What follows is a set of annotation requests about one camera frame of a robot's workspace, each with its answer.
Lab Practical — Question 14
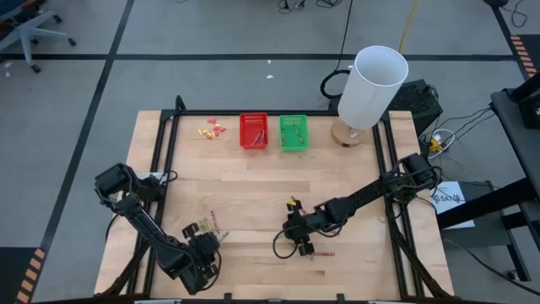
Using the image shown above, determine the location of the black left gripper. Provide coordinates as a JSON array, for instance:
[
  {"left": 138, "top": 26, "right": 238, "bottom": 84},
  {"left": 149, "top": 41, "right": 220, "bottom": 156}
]
[{"left": 181, "top": 222, "right": 224, "bottom": 282}]

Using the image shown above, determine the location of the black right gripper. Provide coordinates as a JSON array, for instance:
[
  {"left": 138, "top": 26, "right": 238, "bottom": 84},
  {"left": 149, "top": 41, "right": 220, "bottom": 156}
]
[{"left": 281, "top": 205, "right": 334, "bottom": 258}]

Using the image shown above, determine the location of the green plastic basket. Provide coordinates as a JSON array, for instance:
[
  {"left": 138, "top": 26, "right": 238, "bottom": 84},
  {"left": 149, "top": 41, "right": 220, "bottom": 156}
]
[{"left": 278, "top": 114, "right": 310, "bottom": 152}]

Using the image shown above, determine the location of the red plastic basket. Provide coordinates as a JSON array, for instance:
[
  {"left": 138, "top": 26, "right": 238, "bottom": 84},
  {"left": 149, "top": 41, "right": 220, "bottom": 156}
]
[{"left": 239, "top": 111, "right": 270, "bottom": 150}]

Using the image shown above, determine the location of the white printed paper sheet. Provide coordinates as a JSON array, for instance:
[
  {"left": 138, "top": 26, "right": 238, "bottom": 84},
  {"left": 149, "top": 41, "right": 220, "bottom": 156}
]
[{"left": 429, "top": 180, "right": 476, "bottom": 231}]

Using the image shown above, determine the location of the white shade wooden base lamp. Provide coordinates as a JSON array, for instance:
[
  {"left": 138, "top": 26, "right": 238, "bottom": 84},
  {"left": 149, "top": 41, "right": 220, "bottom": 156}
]
[{"left": 330, "top": 45, "right": 409, "bottom": 148}]

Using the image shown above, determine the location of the black perforated box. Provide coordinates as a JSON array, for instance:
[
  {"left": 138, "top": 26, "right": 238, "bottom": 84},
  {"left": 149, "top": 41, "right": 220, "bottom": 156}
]
[{"left": 386, "top": 79, "right": 444, "bottom": 137}]

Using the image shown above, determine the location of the orange striped black floor mat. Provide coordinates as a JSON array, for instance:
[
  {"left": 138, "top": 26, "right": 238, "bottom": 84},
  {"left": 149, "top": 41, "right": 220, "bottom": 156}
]
[
  {"left": 508, "top": 33, "right": 540, "bottom": 81},
  {"left": 0, "top": 247, "right": 47, "bottom": 304}
]

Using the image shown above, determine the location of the black side workstation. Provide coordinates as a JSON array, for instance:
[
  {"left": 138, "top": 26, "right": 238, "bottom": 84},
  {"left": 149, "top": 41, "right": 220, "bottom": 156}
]
[{"left": 436, "top": 73, "right": 540, "bottom": 283}]

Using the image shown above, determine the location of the black device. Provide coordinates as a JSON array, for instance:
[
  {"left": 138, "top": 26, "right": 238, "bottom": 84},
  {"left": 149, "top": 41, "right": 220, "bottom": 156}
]
[{"left": 517, "top": 90, "right": 540, "bottom": 130}]

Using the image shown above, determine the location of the grey base office chair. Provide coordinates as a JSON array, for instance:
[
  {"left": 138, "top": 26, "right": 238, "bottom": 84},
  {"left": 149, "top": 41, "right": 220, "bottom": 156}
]
[{"left": 0, "top": 0, "right": 78, "bottom": 74}]

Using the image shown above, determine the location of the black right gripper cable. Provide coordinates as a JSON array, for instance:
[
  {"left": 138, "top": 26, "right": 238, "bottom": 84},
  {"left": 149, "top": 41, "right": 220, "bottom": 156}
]
[{"left": 272, "top": 230, "right": 299, "bottom": 260}]

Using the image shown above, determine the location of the black metal table frame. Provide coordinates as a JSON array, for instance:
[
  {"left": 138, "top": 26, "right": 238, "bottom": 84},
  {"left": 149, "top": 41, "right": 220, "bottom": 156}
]
[{"left": 100, "top": 95, "right": 455, "bottom": 304}]

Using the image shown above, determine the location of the black coiled floor cable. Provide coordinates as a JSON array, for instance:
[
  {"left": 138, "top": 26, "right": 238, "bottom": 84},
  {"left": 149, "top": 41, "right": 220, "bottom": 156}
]
[{"left": 319, "top": 0, "right": 355, "bottom": 100}]

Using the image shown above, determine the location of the black cable bundle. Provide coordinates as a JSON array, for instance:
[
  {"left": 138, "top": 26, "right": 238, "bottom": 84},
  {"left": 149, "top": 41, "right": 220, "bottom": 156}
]
[{"left": 276, "top": 0, "right": 345, "bottom": 12}]

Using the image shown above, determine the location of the yellow hanging cable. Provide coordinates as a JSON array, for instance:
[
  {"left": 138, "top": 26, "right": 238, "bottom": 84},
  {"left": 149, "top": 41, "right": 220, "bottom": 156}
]
[{"left": 398, "top": 0, "right": 420, "bottom": 54}]

